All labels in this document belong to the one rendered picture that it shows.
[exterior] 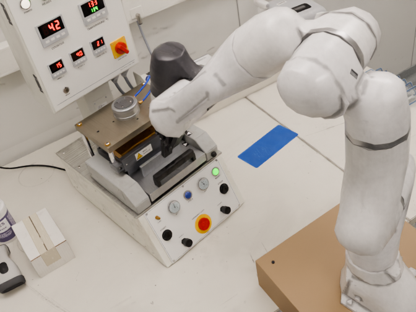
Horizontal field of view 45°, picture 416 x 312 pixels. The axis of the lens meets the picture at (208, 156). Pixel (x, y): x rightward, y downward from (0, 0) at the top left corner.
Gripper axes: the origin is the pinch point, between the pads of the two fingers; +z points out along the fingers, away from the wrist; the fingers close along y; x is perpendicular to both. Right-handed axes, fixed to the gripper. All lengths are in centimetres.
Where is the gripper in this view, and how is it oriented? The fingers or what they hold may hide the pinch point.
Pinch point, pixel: (166, 147)
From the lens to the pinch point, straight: 144.8
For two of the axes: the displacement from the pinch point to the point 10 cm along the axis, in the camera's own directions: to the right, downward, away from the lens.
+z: -0.8, 5.5, 8.3
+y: 6.9, 6.3, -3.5
